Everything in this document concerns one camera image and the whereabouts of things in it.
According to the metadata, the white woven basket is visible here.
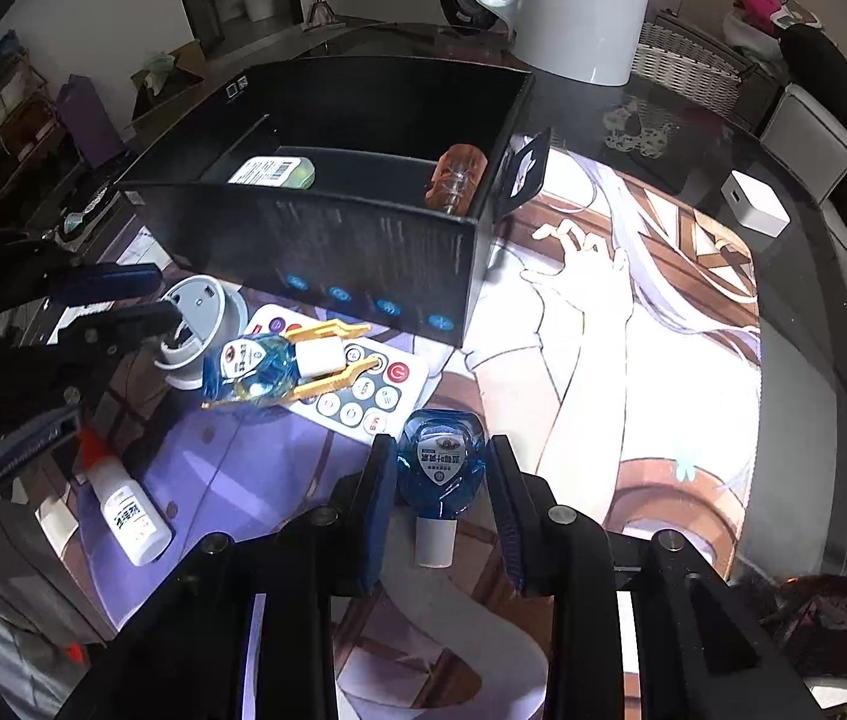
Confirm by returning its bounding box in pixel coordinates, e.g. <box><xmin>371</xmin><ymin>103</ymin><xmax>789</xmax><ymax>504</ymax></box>
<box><xmin>631</xmin><ymin>23</ymin><xmax>741</xmax><ymax>115</ymax></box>

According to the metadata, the round white grey device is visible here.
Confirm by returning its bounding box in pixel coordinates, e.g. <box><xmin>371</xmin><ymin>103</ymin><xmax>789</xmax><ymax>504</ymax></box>
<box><xmin>155</xmin><ymin>275</ymin><xmax>249</xmax><ymax>392</ymax></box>

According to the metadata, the white cube charger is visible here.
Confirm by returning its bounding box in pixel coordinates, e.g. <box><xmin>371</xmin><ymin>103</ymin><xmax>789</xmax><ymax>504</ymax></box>
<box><xmin>721</xmin><ymin>171</ymin><xmax>789</xmax><ymax>239</ymax></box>

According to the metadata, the blue bottle with gold clip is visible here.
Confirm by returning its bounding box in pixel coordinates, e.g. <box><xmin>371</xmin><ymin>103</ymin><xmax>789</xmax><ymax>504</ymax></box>
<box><xmin>202</xmin><ymin>319</ymin><xmax>375</xmax><ymax>410</ymax></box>

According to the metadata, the white glue bottle red cap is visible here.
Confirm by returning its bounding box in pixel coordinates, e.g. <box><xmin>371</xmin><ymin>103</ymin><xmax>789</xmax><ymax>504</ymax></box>
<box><xmin>80</xmin><ymin>426</ymin><xmax>172</xmax><ymax>567</ymax></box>

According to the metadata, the shoe rack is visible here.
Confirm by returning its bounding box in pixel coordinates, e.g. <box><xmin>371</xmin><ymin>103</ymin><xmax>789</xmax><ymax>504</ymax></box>
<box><xmin>0</xmin><ymin>29</ymin><xmax>65</xmax><ymax>226</ymax></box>

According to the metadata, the white bucket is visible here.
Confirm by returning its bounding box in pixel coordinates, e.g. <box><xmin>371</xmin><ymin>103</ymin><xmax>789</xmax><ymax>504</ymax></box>
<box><xmin>243</xmin><ymin>0</ymin><xmax>279</xmax><ymax>23</ymax></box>

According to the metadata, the white remote control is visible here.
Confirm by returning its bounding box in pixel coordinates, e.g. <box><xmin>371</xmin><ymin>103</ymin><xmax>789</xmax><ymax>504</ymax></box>
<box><xmin>241</xmin><ymin>302</ymin><xmax>433</xmax><ymax>437</ymax></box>

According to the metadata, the cardboard box on floor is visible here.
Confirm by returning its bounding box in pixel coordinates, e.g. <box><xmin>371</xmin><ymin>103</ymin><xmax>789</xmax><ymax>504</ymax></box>
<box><xmin>130</xmin><ymin>41</ymin><xmax>206</xmax><ymax>119</ymax></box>

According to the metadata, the white green labelled box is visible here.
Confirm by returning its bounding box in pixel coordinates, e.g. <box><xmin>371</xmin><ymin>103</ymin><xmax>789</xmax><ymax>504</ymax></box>
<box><xmin>228</xmin><ymin>154</ymin><xmax>316</xmax><ymax>190</ymax></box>

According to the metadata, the blue liquid bottle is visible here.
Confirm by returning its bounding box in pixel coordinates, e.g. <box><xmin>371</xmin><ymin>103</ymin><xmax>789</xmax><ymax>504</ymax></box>
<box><xmin>397</xmin><ymin>410</ymin><xmax>487</xmax><ymax>569</ymax></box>

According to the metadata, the white electric kettle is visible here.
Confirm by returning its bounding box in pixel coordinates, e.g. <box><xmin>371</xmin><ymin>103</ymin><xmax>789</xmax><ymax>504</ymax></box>
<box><xmin>475</xmin><ymin>0</ymin><xmax>650</xmax><ymax>88</ymax></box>

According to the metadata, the floor mop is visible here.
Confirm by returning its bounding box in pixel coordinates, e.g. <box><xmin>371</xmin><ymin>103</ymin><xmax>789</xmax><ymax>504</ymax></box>
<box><xmin>304</xmin><ymin>0</ymin><xmax>339</xmax><ymax>31</ymax></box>

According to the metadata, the purple bag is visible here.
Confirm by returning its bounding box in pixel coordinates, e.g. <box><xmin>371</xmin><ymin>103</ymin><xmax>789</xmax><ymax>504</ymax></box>
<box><xmin>55</xmin><ymin>75</ymin><xmax>124</xmax><ymax>169</ymax></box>

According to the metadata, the black open storage box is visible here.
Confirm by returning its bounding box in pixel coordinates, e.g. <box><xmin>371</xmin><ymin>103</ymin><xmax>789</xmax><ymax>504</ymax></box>
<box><xmin>117</xmin><ymin>55</ymin><xmax>549</xmax><ymax>346</ymax></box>

